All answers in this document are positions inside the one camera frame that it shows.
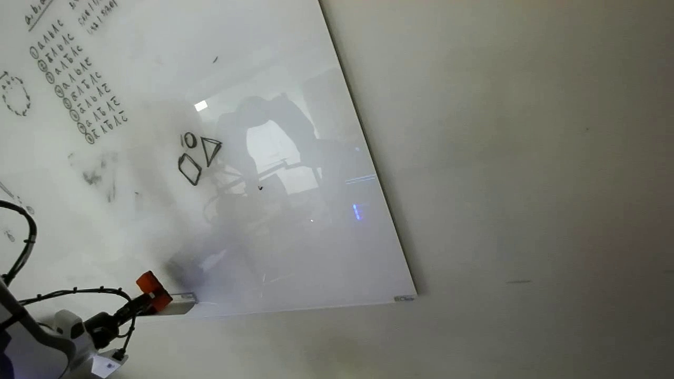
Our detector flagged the orange board duster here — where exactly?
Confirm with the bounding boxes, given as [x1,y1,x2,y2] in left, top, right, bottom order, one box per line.
[132,268,175,312]

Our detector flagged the white glass whiteboard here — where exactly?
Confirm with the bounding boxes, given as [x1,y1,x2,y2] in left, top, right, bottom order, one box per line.
[0,0,421,329]

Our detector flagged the thin black cable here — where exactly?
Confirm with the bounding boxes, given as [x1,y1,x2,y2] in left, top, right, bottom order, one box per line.
[20,285,137,307]

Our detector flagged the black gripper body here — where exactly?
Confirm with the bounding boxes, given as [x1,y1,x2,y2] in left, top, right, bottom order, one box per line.
[82,305,140,351]

